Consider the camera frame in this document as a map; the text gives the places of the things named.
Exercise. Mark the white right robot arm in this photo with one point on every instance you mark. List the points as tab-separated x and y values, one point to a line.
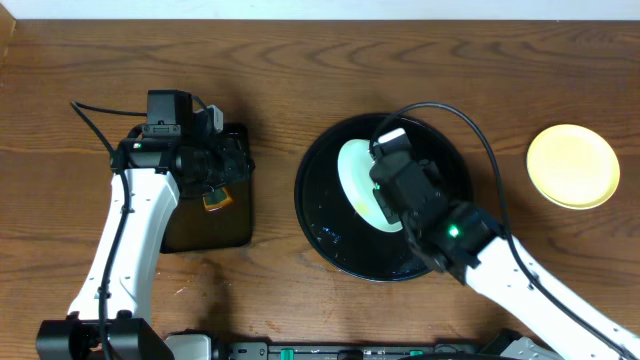
464	241

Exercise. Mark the orange green sponge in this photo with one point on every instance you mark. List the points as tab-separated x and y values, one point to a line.
217	199

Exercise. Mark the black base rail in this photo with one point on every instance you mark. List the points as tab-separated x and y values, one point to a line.
320	351

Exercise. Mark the yellow plate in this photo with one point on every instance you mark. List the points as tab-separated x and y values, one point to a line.
573	167

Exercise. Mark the rectangular black water tray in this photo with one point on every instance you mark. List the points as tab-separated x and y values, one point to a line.
192	228

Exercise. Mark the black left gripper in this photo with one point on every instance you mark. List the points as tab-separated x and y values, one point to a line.
232	163

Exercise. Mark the round black tray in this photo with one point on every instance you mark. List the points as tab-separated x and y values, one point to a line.
331	224

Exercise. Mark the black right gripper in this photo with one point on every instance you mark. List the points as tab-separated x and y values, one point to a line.
386	206

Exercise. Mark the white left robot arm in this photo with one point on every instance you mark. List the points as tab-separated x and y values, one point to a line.
149	216

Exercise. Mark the pale green plate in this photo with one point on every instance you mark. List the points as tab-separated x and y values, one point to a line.
354	163

